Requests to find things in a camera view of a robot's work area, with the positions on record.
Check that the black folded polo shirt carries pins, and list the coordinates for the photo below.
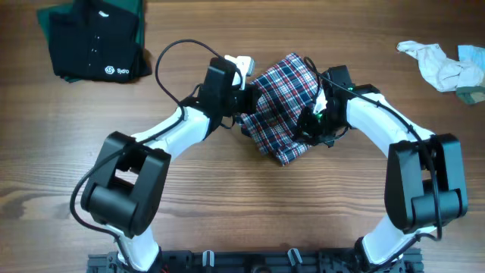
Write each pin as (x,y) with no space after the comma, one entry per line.
(91,41)

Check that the green folded shirt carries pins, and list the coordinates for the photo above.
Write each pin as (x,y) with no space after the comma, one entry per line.
(141,22)

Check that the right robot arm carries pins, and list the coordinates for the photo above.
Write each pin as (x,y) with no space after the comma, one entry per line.
(425,185)

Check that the light blue cloth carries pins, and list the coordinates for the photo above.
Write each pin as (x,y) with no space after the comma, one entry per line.
(473,54)

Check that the beige crumpled cloth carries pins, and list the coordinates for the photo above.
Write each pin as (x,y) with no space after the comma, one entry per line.
(443,73)

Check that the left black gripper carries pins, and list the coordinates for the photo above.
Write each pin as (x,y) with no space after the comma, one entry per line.
(251,92)

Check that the olive green cloth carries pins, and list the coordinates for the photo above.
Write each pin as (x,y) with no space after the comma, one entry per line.
(470,95)

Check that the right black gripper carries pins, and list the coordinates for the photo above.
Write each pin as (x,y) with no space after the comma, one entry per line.
(308,127)

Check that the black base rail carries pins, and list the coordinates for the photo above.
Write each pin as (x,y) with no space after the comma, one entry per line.
(324,260)

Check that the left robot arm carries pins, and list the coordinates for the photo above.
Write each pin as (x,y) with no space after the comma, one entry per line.
(124,188)

